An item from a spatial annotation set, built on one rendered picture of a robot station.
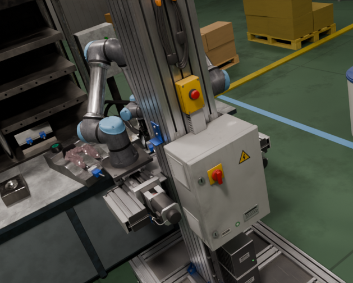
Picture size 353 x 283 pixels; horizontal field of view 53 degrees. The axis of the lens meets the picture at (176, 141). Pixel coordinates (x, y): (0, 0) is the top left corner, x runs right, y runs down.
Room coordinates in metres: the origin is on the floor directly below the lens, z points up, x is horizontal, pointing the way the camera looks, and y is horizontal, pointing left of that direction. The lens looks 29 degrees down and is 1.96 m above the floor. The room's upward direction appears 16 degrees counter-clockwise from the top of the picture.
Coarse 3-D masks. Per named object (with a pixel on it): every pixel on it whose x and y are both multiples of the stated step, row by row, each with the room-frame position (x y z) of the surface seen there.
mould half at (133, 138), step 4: (132, 120) 2.34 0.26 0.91; (136, 120) 2.33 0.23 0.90; (132, 124) 2.30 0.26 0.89; (136, 124) 2.30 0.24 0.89; (136, 128) 2.24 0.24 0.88; (128, 132) 2.22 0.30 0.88; (132, 136) 2.12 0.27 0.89; (136, 136) 2.10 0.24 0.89; (148, 136) 2.10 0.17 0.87; (132, 140) 2.07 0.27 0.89; (136, 140) 2.06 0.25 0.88; (140, 140) 2.07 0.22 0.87; (148, 140) 2.09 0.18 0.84; (136, 144) 2.06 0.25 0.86; (140, 144) 2.07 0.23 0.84; (144, 148) 2.08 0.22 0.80
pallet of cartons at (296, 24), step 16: (256, 0) 5.98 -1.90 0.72; (272, 0) 5.60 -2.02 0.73; (288, 0) 5.27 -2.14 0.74; (304, 0) 5.31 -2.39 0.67; (256, 16) 6.05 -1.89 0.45; (272, 16) 5.64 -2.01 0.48; (288, 16) 5.30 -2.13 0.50; (304, 16) 5.29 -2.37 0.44; (320, 16) 5.38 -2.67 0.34; (256, 32) 6.10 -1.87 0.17; (272, 32) 5.68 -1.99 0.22; (288, 32) 5.32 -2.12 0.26; (304, 32) 5.29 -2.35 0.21; (320, 32) 5.35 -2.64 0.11; (288, 48) 5.35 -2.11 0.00
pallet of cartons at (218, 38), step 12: (216, 24) 5.48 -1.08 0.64; (228, 24) 5.33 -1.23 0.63; (204, 36) 5.11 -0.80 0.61; (216, 36) 5.22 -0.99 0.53; (228, 36) 5.31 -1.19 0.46; (204, 48) 5.10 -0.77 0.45; (216, 48) 5.22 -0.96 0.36; (228, 48) 5.31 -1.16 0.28; (216, 60) 5.20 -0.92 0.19; (228, 60) 5.28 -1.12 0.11
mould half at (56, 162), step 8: (72, 136) 2.34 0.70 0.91; (64, 144) 2.26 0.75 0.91; (80, 144) 2.24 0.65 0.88; (48, 152) 2.20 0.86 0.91; (80, 152) 2.11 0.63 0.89; (104, 152) 2.07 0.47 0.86; (48, 160) 2.15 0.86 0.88; (56, 160) 2.12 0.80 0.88; (64, 160) 2.10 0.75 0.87; (88, 160) 2.01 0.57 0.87; (96, 160) 2.00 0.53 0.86; (56, 168) 2.10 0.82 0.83; (64, 168) 1.99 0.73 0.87; (72, 168) 1.95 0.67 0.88; (80, 168) 1.95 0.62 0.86; (72, 176) 1.93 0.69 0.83; (80, 176) 1.87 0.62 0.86; (88, 176) 1.84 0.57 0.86; (88, 184) 1.81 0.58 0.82
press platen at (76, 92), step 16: (64, 80) 3.35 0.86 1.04; (16, 96) 3.29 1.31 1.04; (32, 96) 3.15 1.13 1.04; (48, 96) 3.01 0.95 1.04; (64, 96) 2.89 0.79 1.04; (80, 96) 2.78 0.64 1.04; (0, 112) 2.94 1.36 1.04; (16, 112) 2.82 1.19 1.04; (32, 112) 2.72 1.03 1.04; (48, 112) 2.67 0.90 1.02; (0, 128) 2.57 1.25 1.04; (16, 128) 2.58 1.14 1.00
